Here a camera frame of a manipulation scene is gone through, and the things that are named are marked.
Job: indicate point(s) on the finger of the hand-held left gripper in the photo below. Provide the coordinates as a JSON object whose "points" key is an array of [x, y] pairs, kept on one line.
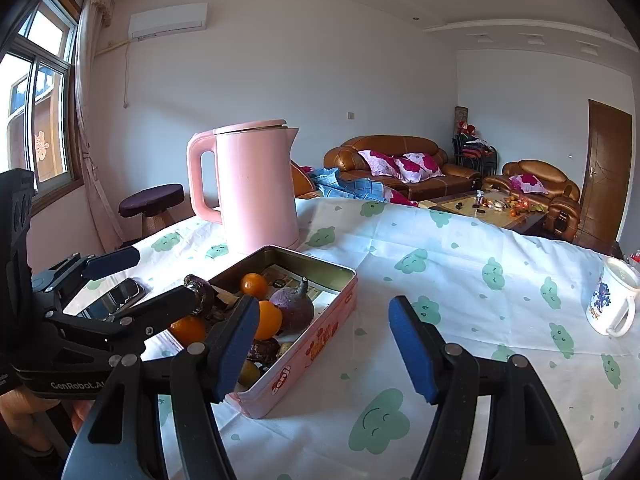
{"points": [[110, 262], [150, 317]]}

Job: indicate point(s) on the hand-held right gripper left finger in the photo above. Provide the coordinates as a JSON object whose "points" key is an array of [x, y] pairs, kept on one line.
{"points": [[235, 355]]}

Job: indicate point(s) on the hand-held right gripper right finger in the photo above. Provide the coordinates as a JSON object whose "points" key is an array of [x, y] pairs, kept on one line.
{"points": [[412, 347]]}

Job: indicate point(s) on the small yellow kumquat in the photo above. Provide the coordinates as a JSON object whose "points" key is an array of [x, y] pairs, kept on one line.
{"points": [[248, 374]]}

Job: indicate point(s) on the orange mandarin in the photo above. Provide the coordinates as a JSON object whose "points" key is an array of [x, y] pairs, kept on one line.
{"points": [[187, 331], [254, 285], [269, 320]]}

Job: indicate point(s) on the brown taro chunk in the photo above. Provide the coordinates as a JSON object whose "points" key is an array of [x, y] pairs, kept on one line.
{"points": [[202, 292]]}

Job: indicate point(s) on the pink metal tin box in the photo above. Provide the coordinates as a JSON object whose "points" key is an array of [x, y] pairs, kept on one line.
{"points": [[310, 345]]}

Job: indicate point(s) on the person's left hand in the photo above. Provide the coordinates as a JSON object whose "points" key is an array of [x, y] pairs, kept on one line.
{"points": [[25, 420]]}

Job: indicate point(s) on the black smartphone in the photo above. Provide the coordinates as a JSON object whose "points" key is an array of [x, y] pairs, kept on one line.
{"points": [[120, 295]]}

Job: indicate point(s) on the white green-cloud tablecloth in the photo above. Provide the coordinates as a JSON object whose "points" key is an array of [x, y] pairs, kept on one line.
{"points": [[450, 285]]}

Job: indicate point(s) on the dark purple stool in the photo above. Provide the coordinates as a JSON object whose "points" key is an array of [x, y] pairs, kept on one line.
{"points": [[150, 200]]}

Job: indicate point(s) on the wooden coffee table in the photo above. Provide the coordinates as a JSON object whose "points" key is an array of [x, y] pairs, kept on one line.
{"points": [[455, 207]]}

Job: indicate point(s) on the pale pink curtain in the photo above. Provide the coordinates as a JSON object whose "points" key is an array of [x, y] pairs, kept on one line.
{"points": [[97, 110]]}

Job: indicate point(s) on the pink electric kettle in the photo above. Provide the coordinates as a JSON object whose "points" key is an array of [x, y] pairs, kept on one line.
{"points": [[255, 190]]}

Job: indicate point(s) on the pile of small snacks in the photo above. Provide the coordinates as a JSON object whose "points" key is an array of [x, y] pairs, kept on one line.
{"points": [[505, 204]]}

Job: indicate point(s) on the glass window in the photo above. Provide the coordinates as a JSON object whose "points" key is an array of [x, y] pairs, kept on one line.
{"points": [[30, 110]]}

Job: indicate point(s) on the blue checked cloth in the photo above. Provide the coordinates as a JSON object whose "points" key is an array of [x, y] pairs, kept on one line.
{"points": [[350, 185]]}

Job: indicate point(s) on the pink floral pillow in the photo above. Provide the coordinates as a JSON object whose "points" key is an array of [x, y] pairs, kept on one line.
{"points": [[527, 184], [380, 164], [420, 166]]}

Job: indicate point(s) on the brown leather sofa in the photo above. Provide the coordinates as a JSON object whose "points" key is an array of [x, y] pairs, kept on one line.
{"points": [[350, 157]]}

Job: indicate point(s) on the white printed mug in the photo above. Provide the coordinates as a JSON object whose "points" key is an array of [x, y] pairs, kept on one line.
{"points": [[607, 300]]}

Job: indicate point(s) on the brown leather armchair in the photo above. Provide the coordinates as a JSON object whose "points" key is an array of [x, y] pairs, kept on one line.
{"points": [[560, 210]]}

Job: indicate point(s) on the stacked dark chairs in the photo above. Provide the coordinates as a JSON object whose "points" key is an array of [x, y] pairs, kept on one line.
{"points": [[475, 152]]}

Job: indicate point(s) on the tall brown vase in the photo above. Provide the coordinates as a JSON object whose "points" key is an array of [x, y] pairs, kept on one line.
{"points": [[460, 120]]}

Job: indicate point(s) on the white air conditioner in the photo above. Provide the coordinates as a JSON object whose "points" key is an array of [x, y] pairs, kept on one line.
{"points": [[167, 21]]}

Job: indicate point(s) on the brown wooden door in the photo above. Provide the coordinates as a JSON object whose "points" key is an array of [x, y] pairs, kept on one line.
{"points": [[605, 170]]}

